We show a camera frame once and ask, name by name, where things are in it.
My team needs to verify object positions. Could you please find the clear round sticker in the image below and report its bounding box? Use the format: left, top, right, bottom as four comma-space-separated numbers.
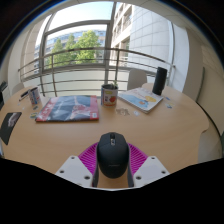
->
115, 107, 130, 117

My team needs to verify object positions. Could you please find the black cylinder speaker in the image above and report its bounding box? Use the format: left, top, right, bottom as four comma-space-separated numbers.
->
151, 66, 168, 97

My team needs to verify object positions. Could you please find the black printed mouse pad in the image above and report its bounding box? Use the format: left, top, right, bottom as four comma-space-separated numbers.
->
0, 111, 23, 146

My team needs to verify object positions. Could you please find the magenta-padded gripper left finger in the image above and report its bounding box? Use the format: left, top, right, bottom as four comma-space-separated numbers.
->
54, 142, 101, 188

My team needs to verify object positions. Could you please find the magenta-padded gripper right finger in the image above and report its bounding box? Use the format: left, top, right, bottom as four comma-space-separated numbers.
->
127, 142, 170, 188

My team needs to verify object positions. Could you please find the red and blue magazine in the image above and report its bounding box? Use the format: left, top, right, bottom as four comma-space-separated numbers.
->
34, 94, 100, 123

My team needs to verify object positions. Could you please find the white illustrated booklet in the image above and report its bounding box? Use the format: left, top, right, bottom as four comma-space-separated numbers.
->
117, 87, 165, 114

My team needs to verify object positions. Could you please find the white printed mug with plant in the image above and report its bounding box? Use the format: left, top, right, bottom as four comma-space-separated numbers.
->
100, 83, 119, 108

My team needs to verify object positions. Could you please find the black computer mouse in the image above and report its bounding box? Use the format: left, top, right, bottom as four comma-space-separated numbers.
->
96, 131, 131, 179

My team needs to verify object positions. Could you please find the white shell chair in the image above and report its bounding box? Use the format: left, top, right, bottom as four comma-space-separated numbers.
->
126, 68, 148, 91
11, 82, 26, 95

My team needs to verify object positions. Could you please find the metal balcony railing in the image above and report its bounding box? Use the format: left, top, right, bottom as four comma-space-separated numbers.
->
17, 47, 177, 98

